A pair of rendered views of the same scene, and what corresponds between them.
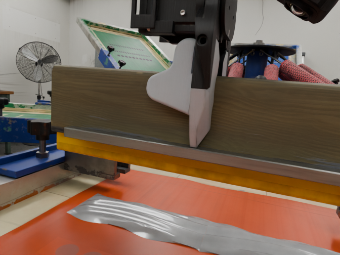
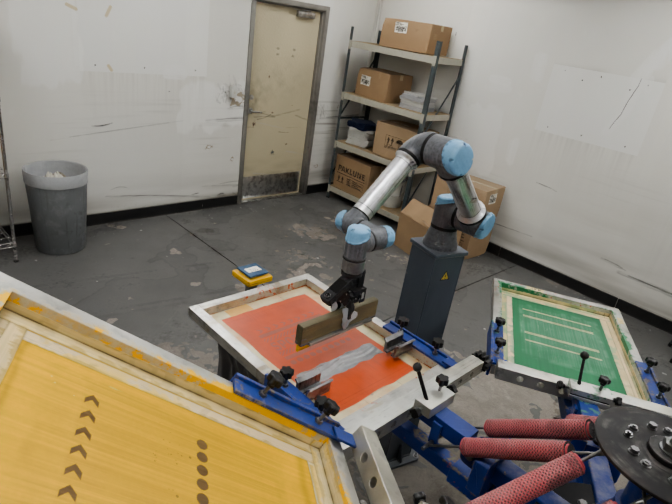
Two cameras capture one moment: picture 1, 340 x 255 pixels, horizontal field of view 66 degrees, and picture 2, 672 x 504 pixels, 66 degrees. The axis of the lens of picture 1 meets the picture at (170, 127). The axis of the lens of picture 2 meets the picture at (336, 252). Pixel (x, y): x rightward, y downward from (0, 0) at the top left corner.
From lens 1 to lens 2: 1.89 m
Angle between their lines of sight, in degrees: 107
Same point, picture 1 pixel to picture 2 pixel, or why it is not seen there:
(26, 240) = (356, 334)
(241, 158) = not seen: hidden behind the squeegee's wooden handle
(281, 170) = not seen: hidden behind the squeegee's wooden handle
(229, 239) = (334, 363)
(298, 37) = not seen: outside the picture
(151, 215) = (358, 356)
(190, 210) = (359, 368)
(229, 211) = (353, 377)
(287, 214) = (343, 392)
